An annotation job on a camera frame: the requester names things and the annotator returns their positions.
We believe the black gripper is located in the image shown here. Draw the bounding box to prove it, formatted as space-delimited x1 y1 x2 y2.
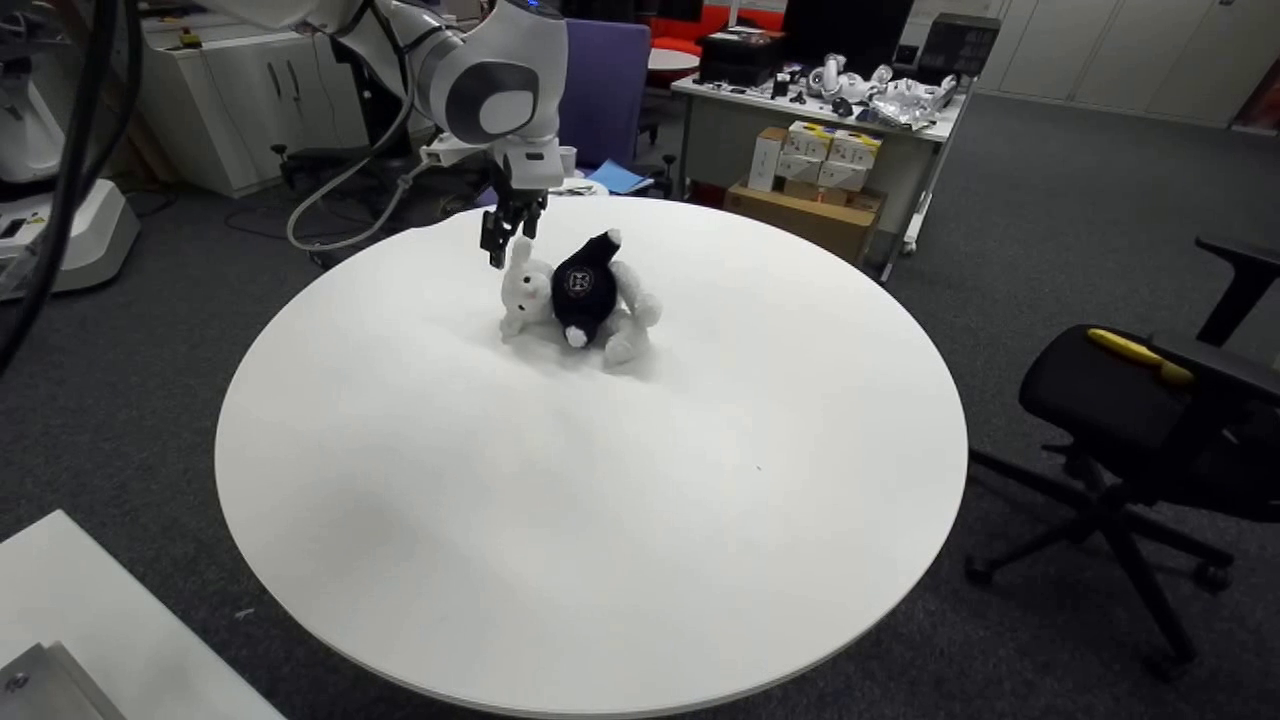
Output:
480 144 562 267

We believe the black and white stuffed toy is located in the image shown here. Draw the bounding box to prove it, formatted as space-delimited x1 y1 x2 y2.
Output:
502 226 662 366

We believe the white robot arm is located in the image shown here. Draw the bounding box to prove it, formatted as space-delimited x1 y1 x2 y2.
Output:
209 0 569 267

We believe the white robot base platform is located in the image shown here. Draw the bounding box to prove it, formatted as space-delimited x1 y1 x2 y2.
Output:
0 511 284 720

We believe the blue paper sheet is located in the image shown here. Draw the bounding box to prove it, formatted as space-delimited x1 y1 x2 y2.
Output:
589 158 656 194

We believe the purple office chair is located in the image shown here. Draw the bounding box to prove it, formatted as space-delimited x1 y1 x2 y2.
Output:
562 19 652 169

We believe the round white table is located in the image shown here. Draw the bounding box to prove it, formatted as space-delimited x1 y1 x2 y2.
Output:
212 194 969 716

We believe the cardboard box under desk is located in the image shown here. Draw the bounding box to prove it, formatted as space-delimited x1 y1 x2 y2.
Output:
726 188 879 264

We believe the grey desk with clutter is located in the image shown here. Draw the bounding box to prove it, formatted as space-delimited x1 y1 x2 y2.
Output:
678 80 966 267

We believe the black computer monitor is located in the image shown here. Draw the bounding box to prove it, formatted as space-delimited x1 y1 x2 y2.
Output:
786 0 912 75

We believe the black office chair yellow item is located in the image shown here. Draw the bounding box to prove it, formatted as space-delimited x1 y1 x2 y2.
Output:
966 236 1280 676

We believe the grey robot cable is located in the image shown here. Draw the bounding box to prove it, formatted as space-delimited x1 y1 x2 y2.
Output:
282 95 444 260

